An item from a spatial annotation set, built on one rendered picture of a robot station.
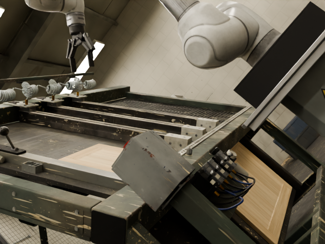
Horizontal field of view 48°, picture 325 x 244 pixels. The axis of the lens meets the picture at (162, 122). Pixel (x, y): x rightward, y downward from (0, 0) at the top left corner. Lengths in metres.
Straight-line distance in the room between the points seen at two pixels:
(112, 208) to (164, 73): 6.20
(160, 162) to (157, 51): 6.40
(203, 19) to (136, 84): 6.21
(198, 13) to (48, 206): 0.77
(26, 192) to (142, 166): 0.43
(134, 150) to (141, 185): 0.10
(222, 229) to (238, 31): 0.65
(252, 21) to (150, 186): 0.72
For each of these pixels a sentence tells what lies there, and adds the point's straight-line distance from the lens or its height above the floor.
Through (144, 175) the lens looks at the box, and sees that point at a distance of 0.95.
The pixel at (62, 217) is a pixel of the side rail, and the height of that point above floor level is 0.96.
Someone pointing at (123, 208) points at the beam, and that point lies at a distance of 1.07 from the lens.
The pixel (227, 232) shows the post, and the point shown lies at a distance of 0.96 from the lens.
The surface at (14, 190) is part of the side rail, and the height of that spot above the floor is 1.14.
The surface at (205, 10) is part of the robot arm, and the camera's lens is 1.23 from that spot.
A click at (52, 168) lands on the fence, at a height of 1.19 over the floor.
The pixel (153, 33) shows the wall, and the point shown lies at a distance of 7.37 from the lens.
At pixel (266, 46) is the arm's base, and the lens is 1.35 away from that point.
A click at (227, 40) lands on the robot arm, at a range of 1.19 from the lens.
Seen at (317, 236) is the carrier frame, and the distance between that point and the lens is 1.92.
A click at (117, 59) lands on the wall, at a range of 7.58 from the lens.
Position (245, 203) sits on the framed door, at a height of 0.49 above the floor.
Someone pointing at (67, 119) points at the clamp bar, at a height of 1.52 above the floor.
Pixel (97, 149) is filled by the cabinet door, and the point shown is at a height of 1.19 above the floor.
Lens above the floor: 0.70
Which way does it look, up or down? 12 degrees up
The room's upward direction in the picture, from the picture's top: 48 degrees counter-clockwise
